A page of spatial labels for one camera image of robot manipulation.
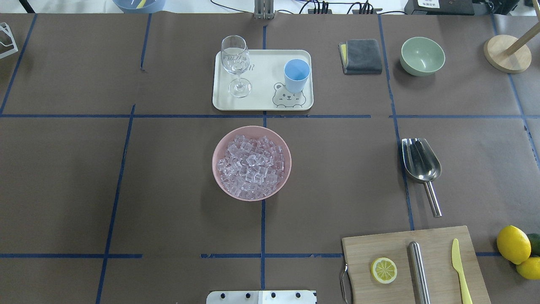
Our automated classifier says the aluminium frame post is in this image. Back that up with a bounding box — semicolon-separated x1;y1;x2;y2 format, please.
254;0;275;20

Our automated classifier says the pile of clear ice cubes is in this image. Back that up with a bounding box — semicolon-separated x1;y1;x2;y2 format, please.
217;135;285;199

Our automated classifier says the lemon half slice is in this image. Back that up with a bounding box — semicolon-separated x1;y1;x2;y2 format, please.
370;257;397;284

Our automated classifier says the green lime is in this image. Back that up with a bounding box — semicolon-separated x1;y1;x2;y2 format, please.
526;233;540;257

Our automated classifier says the grey folded cloth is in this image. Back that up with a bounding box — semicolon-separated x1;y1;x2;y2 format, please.
339;39;382;75

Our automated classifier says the green ceramic bowl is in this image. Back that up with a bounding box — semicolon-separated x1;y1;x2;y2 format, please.
400;37;446;76

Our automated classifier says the whole yellow lemon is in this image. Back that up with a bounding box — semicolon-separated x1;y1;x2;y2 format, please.
496;225;532;264

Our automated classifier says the white wire cup rack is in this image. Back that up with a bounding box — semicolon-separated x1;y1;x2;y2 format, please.
0;22;19;59

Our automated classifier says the black power strip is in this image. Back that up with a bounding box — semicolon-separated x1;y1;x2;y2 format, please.
299;0;382;15

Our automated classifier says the wooden stand with round base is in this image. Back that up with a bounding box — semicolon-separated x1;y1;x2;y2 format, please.
483;23;540;73

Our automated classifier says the yellow plastic knife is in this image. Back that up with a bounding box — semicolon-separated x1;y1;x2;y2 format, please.
451;239;473;304

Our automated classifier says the blue bowl on side desk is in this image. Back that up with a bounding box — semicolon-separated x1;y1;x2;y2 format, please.
113;0;166;14

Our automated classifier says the light blue plastic cup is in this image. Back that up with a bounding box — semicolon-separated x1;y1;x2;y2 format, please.
283;58;311;94

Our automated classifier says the clear wine glass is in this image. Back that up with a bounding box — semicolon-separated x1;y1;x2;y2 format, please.
220;35;251;98

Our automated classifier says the black device box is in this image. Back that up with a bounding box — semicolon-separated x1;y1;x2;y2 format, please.
404;0;496;16

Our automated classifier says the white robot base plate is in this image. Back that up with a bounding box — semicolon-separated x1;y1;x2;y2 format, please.
206;289;318;304

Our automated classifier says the wooden cutting board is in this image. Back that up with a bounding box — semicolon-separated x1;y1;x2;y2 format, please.
342;225;491;304

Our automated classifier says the cream bear tray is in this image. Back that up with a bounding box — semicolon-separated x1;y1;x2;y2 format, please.
212;49;314;111

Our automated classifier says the pink bowl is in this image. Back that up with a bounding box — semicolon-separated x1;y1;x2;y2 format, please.
211;125;292;201

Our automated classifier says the stainless steel ice scoop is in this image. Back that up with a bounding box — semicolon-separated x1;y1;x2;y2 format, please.
401;137;442;218

